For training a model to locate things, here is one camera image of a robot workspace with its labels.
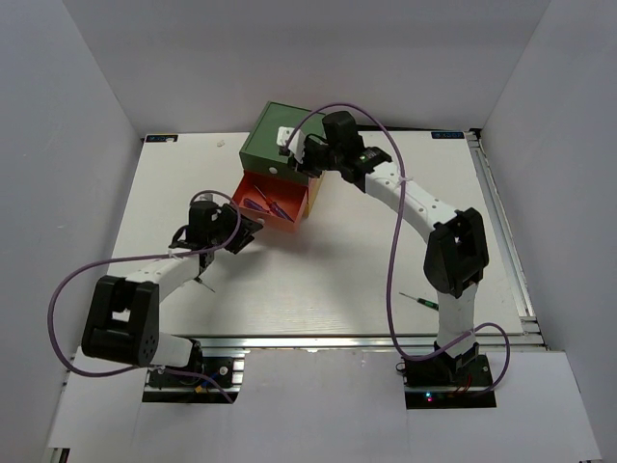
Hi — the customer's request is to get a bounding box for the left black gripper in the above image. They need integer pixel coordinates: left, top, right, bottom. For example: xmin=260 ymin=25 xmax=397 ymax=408
xmin=208 ymin=203 xmax=263 ymax=254

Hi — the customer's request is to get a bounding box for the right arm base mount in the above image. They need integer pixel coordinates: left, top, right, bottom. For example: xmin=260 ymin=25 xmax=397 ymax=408
xmin=396 ymin=355 xmax=496 ymax=410

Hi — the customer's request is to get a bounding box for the slim green screwdriver right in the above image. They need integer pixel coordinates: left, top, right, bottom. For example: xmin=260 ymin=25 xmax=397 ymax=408
xmin=399 ymin=291 xmax=440 ymax=311

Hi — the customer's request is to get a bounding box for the blue red screwdriver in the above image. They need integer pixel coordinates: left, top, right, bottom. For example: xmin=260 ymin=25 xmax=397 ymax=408
xmin=254 ymin=185 xmax=293 ymax=222
xmin=243 ymin=198 xmax=270 ymax=214

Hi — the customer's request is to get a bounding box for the aluminium front rail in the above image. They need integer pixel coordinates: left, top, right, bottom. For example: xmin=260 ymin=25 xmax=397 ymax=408
xmin=177 ymin=332 xmax=440 ymax=351

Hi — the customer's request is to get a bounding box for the black logo sticker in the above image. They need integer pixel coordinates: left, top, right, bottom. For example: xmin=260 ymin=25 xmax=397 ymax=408
xmin=431 ymin=130 xmax=466 ymax=140
xmin=145 ymin=134 xmax=178 ymax=143

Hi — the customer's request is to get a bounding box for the orange drawer box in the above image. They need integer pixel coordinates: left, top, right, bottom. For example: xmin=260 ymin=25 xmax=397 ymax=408
xmin=232 ymin=171 xmax=309 ymax=233

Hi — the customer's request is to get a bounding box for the green top drawer box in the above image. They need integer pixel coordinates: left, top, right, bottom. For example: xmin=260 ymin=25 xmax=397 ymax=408
xmin=239 ymin=101 xmax=309 ymax=186

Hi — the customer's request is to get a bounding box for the aluminium rail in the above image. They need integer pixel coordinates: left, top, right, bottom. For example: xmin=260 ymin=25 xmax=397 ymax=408
xmin=466 ymin=128 xmax=547 ymax=348
xmin=177 ymin=332 xmax=440 ymax=351

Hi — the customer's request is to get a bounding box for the slim green screwdriver left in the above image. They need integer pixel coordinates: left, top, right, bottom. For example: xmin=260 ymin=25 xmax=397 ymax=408
xmin=195 ymin=278 xmax=216 ymax=293

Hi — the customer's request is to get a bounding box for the aluminium right side rail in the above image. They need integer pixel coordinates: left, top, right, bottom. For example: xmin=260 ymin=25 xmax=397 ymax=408
xmin=466 ymin=128 xmax=547 ymax=348

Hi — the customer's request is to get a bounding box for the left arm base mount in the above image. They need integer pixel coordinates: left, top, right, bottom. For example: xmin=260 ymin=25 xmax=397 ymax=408
xmin=142 ymin=349 xmax=245 ymax=404

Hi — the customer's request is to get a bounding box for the left black logo sticker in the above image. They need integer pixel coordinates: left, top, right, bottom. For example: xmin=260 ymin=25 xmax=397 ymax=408
xmin=145 ymin=134 xmax=178 ymax=143

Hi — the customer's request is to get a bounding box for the yellow bottom drawer box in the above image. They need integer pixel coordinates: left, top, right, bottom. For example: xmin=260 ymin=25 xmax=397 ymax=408
xmin=304 ymin=175 xmax=325 ymax=218

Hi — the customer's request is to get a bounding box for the right black logo sticker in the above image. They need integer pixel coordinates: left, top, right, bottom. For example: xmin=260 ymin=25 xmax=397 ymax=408
xmin=431 ymin=130 xmax=466 ymax=140

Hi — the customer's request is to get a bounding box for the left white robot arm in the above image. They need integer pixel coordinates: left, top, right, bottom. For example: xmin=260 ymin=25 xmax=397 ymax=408
xmin=81 ymin=200 xmax=262 ymax=385

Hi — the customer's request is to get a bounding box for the slim green screwdriver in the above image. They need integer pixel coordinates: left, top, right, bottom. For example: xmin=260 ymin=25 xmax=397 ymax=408
xmin=399 ymin=291 xmax=440 ymax=311
xmin=195 ymin=278 xmax=216 ymax=293

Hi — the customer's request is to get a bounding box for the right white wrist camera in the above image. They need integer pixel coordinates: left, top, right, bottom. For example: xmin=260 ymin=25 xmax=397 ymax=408
xmin=276 ymin=126 xmax=306 ymax=164

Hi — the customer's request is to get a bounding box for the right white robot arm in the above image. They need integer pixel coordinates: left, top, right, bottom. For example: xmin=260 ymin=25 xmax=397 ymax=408
xmin=277 ymin=111 xmax=489 ymax=385

